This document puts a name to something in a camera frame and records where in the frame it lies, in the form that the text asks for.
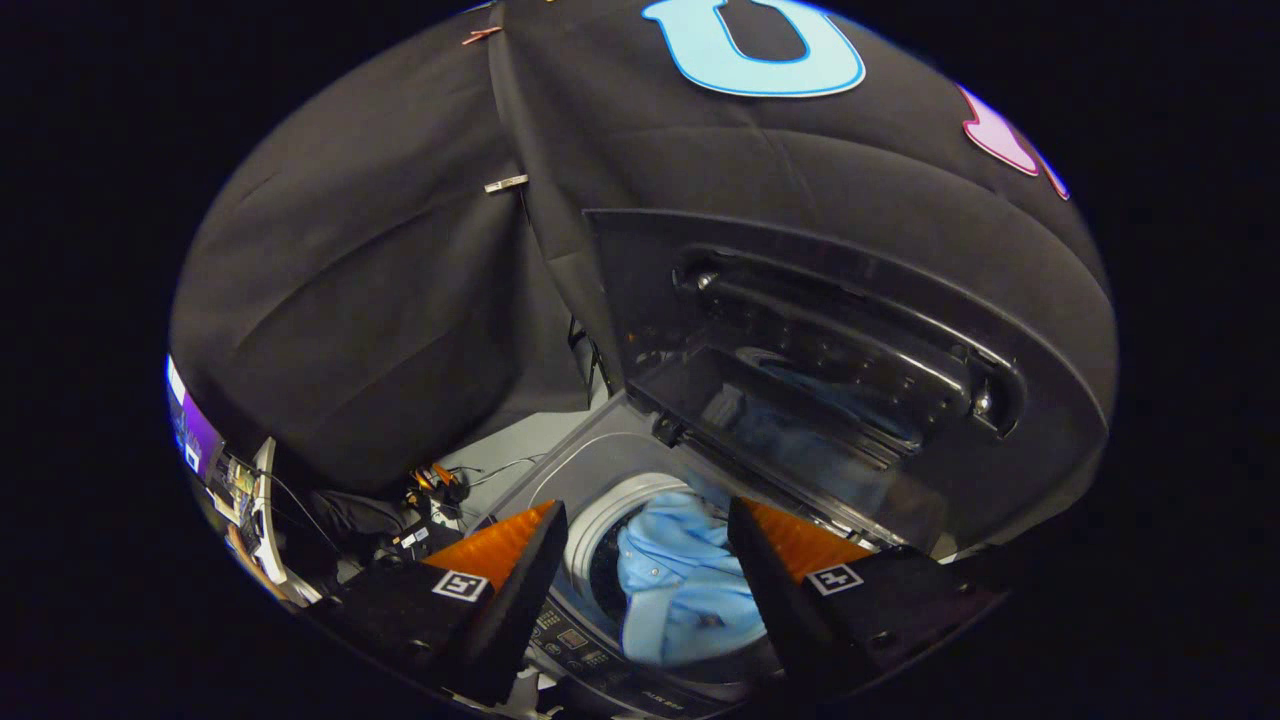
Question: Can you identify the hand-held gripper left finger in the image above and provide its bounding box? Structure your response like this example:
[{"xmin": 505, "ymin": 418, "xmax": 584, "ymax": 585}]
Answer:
[{"xmin": 310, "ymin": 500, "xmax": 569, "ymax": 706}]

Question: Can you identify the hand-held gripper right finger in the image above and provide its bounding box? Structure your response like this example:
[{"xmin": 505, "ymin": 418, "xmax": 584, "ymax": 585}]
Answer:
[{"xmin": 726, "ymin": 497, "xmax": 1007, "ymax": 701}]

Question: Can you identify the light blue button shirt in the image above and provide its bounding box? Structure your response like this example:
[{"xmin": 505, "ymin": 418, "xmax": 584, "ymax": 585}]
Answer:
[{"xmin": 615, "ymin": 487, "xmax": 771, "ymax": 669}]

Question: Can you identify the dark washing machine lid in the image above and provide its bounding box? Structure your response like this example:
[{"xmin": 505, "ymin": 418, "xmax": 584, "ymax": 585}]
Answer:
[{"xmin": 583, "ymin": 208, "xmax": 1113, "ymax": 556}]

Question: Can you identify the orange black tool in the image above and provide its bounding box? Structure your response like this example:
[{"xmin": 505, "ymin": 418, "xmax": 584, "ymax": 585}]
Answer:
[{"xmin": 408, "ymin": 462, "xmax": 467, "ymax": 507}]

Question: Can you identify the black backdrop cloth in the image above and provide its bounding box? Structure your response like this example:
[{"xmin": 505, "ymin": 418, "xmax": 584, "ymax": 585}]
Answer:
[{"xmin": 168, "ymin": 0, "xmax": 1119, "ymax": 561}]

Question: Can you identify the computer monitor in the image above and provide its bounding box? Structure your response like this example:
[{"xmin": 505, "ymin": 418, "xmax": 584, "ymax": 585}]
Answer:
[{"xmin": 165, "ymin": 355, "xmax": 227, "ymax": 479}]

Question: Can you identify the thin black cable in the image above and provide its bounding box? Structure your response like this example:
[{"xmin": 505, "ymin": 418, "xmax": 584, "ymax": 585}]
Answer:
[{"xmin": 462, "ymin": 454, "xmax": 547, "ymax": 493}]

